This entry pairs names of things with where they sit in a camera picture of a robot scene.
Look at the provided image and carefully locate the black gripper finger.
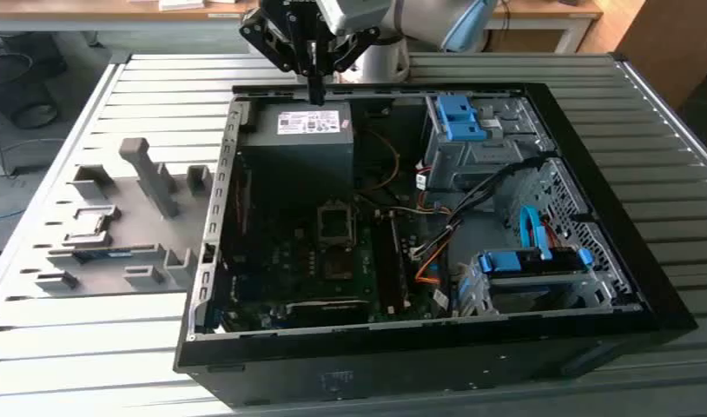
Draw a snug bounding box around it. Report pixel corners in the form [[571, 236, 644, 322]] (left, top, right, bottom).
[[314, 26, 382, 106], [238, 15, 318, 106]]

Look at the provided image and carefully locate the silver square CPU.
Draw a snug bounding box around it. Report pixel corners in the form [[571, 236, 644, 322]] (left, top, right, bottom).
[[73, 208, 112, 239]]

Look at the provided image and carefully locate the CPU socket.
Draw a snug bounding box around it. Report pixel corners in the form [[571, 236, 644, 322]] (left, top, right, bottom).
[[318, 247, 357, 282]]

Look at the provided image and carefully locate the grey power supply unit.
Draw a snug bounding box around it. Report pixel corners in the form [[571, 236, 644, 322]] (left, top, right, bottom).
[[236, 100, 356, 195]]

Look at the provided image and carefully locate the blue plastic drive latch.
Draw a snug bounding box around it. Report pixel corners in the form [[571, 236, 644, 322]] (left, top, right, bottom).
[[445, 120, 488, 142], [437, 94, 477, 125]]

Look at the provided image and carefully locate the grey metal drive cage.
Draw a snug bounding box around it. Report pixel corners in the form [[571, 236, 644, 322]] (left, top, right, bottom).
[[420, 93, 559, 195]]

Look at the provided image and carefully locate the black round bin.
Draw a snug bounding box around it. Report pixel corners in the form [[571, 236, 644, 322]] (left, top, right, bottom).
[[0, 30, 69, 130]]

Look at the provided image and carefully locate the grey plastic parts rack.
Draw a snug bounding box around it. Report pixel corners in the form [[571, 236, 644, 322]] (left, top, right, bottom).
[[17, 136, 216, 301]]

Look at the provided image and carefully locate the black RAM slot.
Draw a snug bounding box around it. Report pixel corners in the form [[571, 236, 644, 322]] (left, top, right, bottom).
[[384, 210, 405, 310], [377, 210, 397, 314], [390, 210, 412, 308], [370, 210, 392, 314]]

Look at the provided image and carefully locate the green motherboard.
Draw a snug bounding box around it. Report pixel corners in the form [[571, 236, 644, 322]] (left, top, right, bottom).
[[213, 197, 450, 332]]

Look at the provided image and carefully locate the wooden cabinet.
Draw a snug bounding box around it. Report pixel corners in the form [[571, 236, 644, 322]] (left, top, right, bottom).
[[579, 0, 707, 112]]

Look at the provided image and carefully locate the blue disk carrier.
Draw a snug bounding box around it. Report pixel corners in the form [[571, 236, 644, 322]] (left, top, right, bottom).
[[473, 248, 593, 277]]

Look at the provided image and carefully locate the blue RAM stick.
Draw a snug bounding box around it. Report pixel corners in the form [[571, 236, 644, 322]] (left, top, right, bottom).
[[48, 246, 157, 261]]

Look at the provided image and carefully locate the black graphics card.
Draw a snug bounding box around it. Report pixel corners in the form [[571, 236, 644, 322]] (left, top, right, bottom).
[[277, 295, 370, 328]]

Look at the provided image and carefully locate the grey metal disk bay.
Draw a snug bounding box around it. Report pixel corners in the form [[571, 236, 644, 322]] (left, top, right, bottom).
[[452, 249, 628, 317]]

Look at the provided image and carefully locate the black open PC case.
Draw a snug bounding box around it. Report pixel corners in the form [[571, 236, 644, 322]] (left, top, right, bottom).
[[170, 81, 697, 409]]

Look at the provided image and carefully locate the thin yellow wire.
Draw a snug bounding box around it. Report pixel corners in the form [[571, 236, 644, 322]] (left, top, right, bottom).
[[356, 129, 401, 191]]

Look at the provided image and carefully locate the wooden desk white frame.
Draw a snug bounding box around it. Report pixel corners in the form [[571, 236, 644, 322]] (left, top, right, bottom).
[[0, 0, 604, 56]]

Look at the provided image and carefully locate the coloured power wire bundle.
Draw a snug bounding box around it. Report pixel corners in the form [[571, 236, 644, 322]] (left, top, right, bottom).
[[386, 203, 454, 218]]

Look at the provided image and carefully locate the black cable bundle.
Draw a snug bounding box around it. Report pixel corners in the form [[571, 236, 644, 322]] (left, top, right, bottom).
[[410, 156, 549, 261]]

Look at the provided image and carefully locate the blue flat wire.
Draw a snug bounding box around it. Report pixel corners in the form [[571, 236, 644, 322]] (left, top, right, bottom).
[[517, 203, 556, 261]]

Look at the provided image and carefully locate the orange flat wire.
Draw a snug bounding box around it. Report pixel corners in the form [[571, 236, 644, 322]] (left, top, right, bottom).
[[413, 239, 454, 286]]

